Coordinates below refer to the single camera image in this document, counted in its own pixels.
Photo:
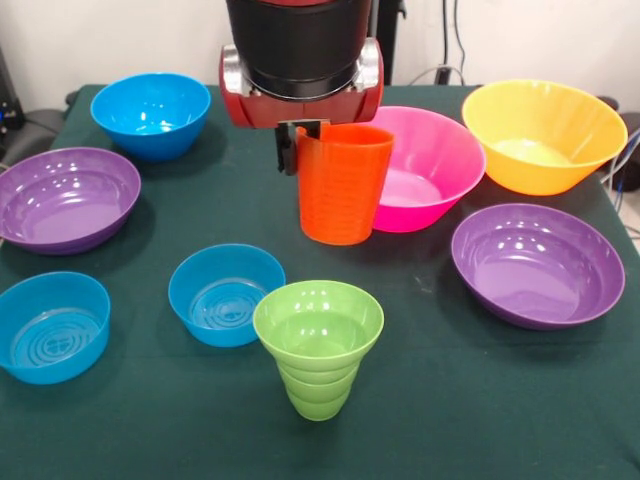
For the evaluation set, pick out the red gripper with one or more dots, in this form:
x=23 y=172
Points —
x=300 y=111

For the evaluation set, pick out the orange cup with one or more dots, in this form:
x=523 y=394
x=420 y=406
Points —
x=340 y=200

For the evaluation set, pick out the pink bowl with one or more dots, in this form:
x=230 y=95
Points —
x=435 y=150

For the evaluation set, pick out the blue bowl with ringed bottom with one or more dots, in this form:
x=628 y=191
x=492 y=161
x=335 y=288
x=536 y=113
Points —
x=50 y=325
x=215 y=300

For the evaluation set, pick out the small green bowl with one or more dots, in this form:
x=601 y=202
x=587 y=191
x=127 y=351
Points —
x=317 y=325

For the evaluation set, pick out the green cup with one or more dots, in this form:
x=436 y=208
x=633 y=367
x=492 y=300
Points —
x=317 y=400

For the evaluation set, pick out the deep smooth blue bowl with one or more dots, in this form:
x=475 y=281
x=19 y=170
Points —
x=150 y=105

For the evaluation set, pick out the purple bowl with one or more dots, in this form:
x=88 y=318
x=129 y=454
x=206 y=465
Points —
x=535 y=270
x=65 y=200

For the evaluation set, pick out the yellow-orange bowl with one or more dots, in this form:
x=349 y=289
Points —
x=542 y=125

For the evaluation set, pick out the black rounded seat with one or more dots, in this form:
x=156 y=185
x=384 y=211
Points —
x=40 y=130

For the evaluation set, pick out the black equipment rack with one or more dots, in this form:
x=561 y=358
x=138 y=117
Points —
x=10 y=115

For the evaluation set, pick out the dark green tablecloth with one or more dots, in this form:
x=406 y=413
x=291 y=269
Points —
x=450 y=400

